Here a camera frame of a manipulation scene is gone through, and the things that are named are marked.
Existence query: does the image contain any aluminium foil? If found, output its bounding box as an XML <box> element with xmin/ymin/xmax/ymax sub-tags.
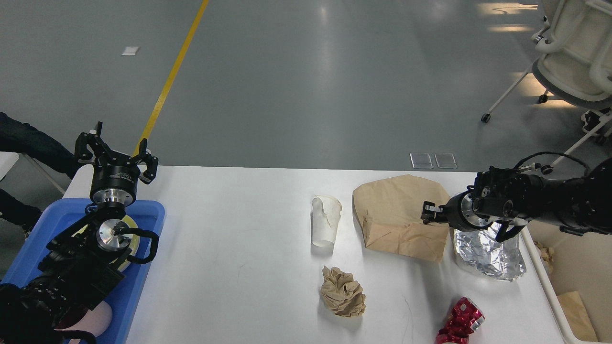
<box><xmin>452</xmin><ymin>192</ymin><xmax>526</xmax><ymax>282</ymax></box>

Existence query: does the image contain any white office chair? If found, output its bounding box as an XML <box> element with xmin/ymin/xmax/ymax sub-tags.
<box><xmin>481</xmin><ymin>0</ymin><xmax>612</xmax><ymax>168</ymax></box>

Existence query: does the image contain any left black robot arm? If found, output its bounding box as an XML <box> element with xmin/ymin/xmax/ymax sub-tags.
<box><xmin>1</xmin><ymin>122</ymin><xmax>159</xmax><ymax>344</ymax></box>

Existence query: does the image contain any dark clothed person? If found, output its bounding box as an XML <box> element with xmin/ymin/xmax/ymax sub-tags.
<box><xmin>0</xmin><ymin>112</ymin><xmax>82</xmax><ymax>179</ymax></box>

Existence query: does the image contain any brown paper bag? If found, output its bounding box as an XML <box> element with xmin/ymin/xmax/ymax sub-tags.
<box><xmin>353</xmin><ymin>174</ymin><xmax>450</xmax><ymax>263</ymax></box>

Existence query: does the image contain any white paper cup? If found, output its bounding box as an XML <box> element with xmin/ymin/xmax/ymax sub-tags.
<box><xmin>311</xmin><ymin>194</ymin><xmax>342</xmax><ymax>249</ymax></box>

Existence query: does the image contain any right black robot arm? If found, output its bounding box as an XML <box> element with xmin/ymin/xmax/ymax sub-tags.
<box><xmin>420</xmin><ymin>156</ymin><xmax>612</xmax><ymax>243</ymax></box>

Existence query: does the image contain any clear floor plate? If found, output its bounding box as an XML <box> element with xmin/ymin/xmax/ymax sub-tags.
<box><xmin>409</xmin><ymin>152</ymin><xmax>434</xmax><ymax>169</ymax></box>
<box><xmin>434</xmin><ymin>153</ymin><xmax>458</xmax><ymax>169</ymax></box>

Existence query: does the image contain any red shiny wrapper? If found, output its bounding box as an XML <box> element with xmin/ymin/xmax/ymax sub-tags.
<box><xmin>434</xmin><ymin>297</ymin><xmax>485</xmax><ymax>344</ymax></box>

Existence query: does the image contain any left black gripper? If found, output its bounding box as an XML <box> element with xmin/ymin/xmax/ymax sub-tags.
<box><xmin>74</xmin><ymin>121</ymin><xmax>159</xmax><ymax>206</ymax></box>

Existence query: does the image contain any beige waste bin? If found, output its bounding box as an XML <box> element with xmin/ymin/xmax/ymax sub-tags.
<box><xmin>519</xmin><ymin>179</ymin><xmax>612</xmax><ymax>344</ymax></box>

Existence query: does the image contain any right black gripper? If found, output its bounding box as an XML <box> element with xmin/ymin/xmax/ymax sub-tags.
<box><xmin>420</xmin><ymin>193</ymin><xmax>492</xmax><ymax>232</ymax></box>

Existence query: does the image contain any yellow plastic plate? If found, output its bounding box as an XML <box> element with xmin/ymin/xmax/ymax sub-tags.
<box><xmin>75</xmin><ymin>215</ymin><xmax>140</xmax><ymax>272</ymax></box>

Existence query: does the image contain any brown paper ball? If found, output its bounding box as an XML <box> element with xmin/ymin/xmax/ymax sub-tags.
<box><xmin>319</xmin><ymin>266</ymin><xmax>366</xmax><ymax>318</ymax></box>

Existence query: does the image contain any white floor marker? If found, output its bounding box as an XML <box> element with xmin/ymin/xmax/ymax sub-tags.
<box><xmin>121</xmin><ymin>46</ymin><xmax>140</xmax><ymax>56</ymax></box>

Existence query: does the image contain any pink mug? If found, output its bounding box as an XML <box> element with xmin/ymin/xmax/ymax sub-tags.
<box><xmin>55</xmin><ymin>301</ymin><xmax>113</xmax><ymax>337</ymax></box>

